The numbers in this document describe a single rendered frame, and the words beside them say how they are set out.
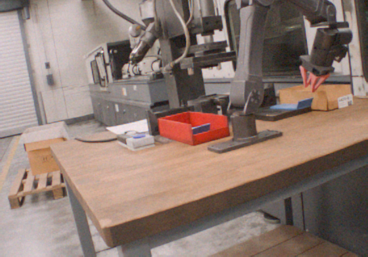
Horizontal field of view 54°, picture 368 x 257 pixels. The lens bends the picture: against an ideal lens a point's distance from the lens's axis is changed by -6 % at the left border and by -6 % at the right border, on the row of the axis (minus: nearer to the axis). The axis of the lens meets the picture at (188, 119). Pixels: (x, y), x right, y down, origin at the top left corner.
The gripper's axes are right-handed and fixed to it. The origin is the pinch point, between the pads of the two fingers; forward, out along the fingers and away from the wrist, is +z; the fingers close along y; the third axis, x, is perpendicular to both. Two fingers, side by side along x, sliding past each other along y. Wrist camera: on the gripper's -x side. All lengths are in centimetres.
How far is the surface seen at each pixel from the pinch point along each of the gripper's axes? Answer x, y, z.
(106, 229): 78, -34, -6
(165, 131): 42.8, 15.1, 16.9
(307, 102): -1.1, 0.2, 6.2
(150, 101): -69, 274, 182
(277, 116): 11.0, 0.5, 8.9
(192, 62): 27.3, 29.2, 1.5
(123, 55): -125, 523, 243
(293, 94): -5.5, 10.9, 10.1
